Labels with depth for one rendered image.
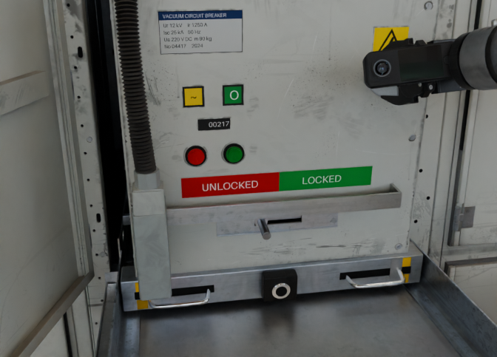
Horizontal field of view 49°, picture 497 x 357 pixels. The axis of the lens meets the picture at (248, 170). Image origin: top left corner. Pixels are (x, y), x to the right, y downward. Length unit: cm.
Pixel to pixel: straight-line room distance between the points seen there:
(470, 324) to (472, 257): 34
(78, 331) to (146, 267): 38
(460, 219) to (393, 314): 29
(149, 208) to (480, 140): 67
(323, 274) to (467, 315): 24
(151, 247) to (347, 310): 38
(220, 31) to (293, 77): 13
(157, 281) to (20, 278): 22
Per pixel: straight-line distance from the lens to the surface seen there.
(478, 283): 129
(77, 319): 116
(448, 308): 102
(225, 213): 87
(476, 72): 70
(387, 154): 95
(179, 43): 82
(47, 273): 100
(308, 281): 100
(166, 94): 83
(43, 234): 97
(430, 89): 77
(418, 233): 119
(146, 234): 80
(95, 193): 103
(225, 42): 82
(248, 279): 97
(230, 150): 86
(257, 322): 96
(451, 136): 114
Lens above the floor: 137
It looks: 19 degrees down
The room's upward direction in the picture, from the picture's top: 1 degrees counter-clockwise
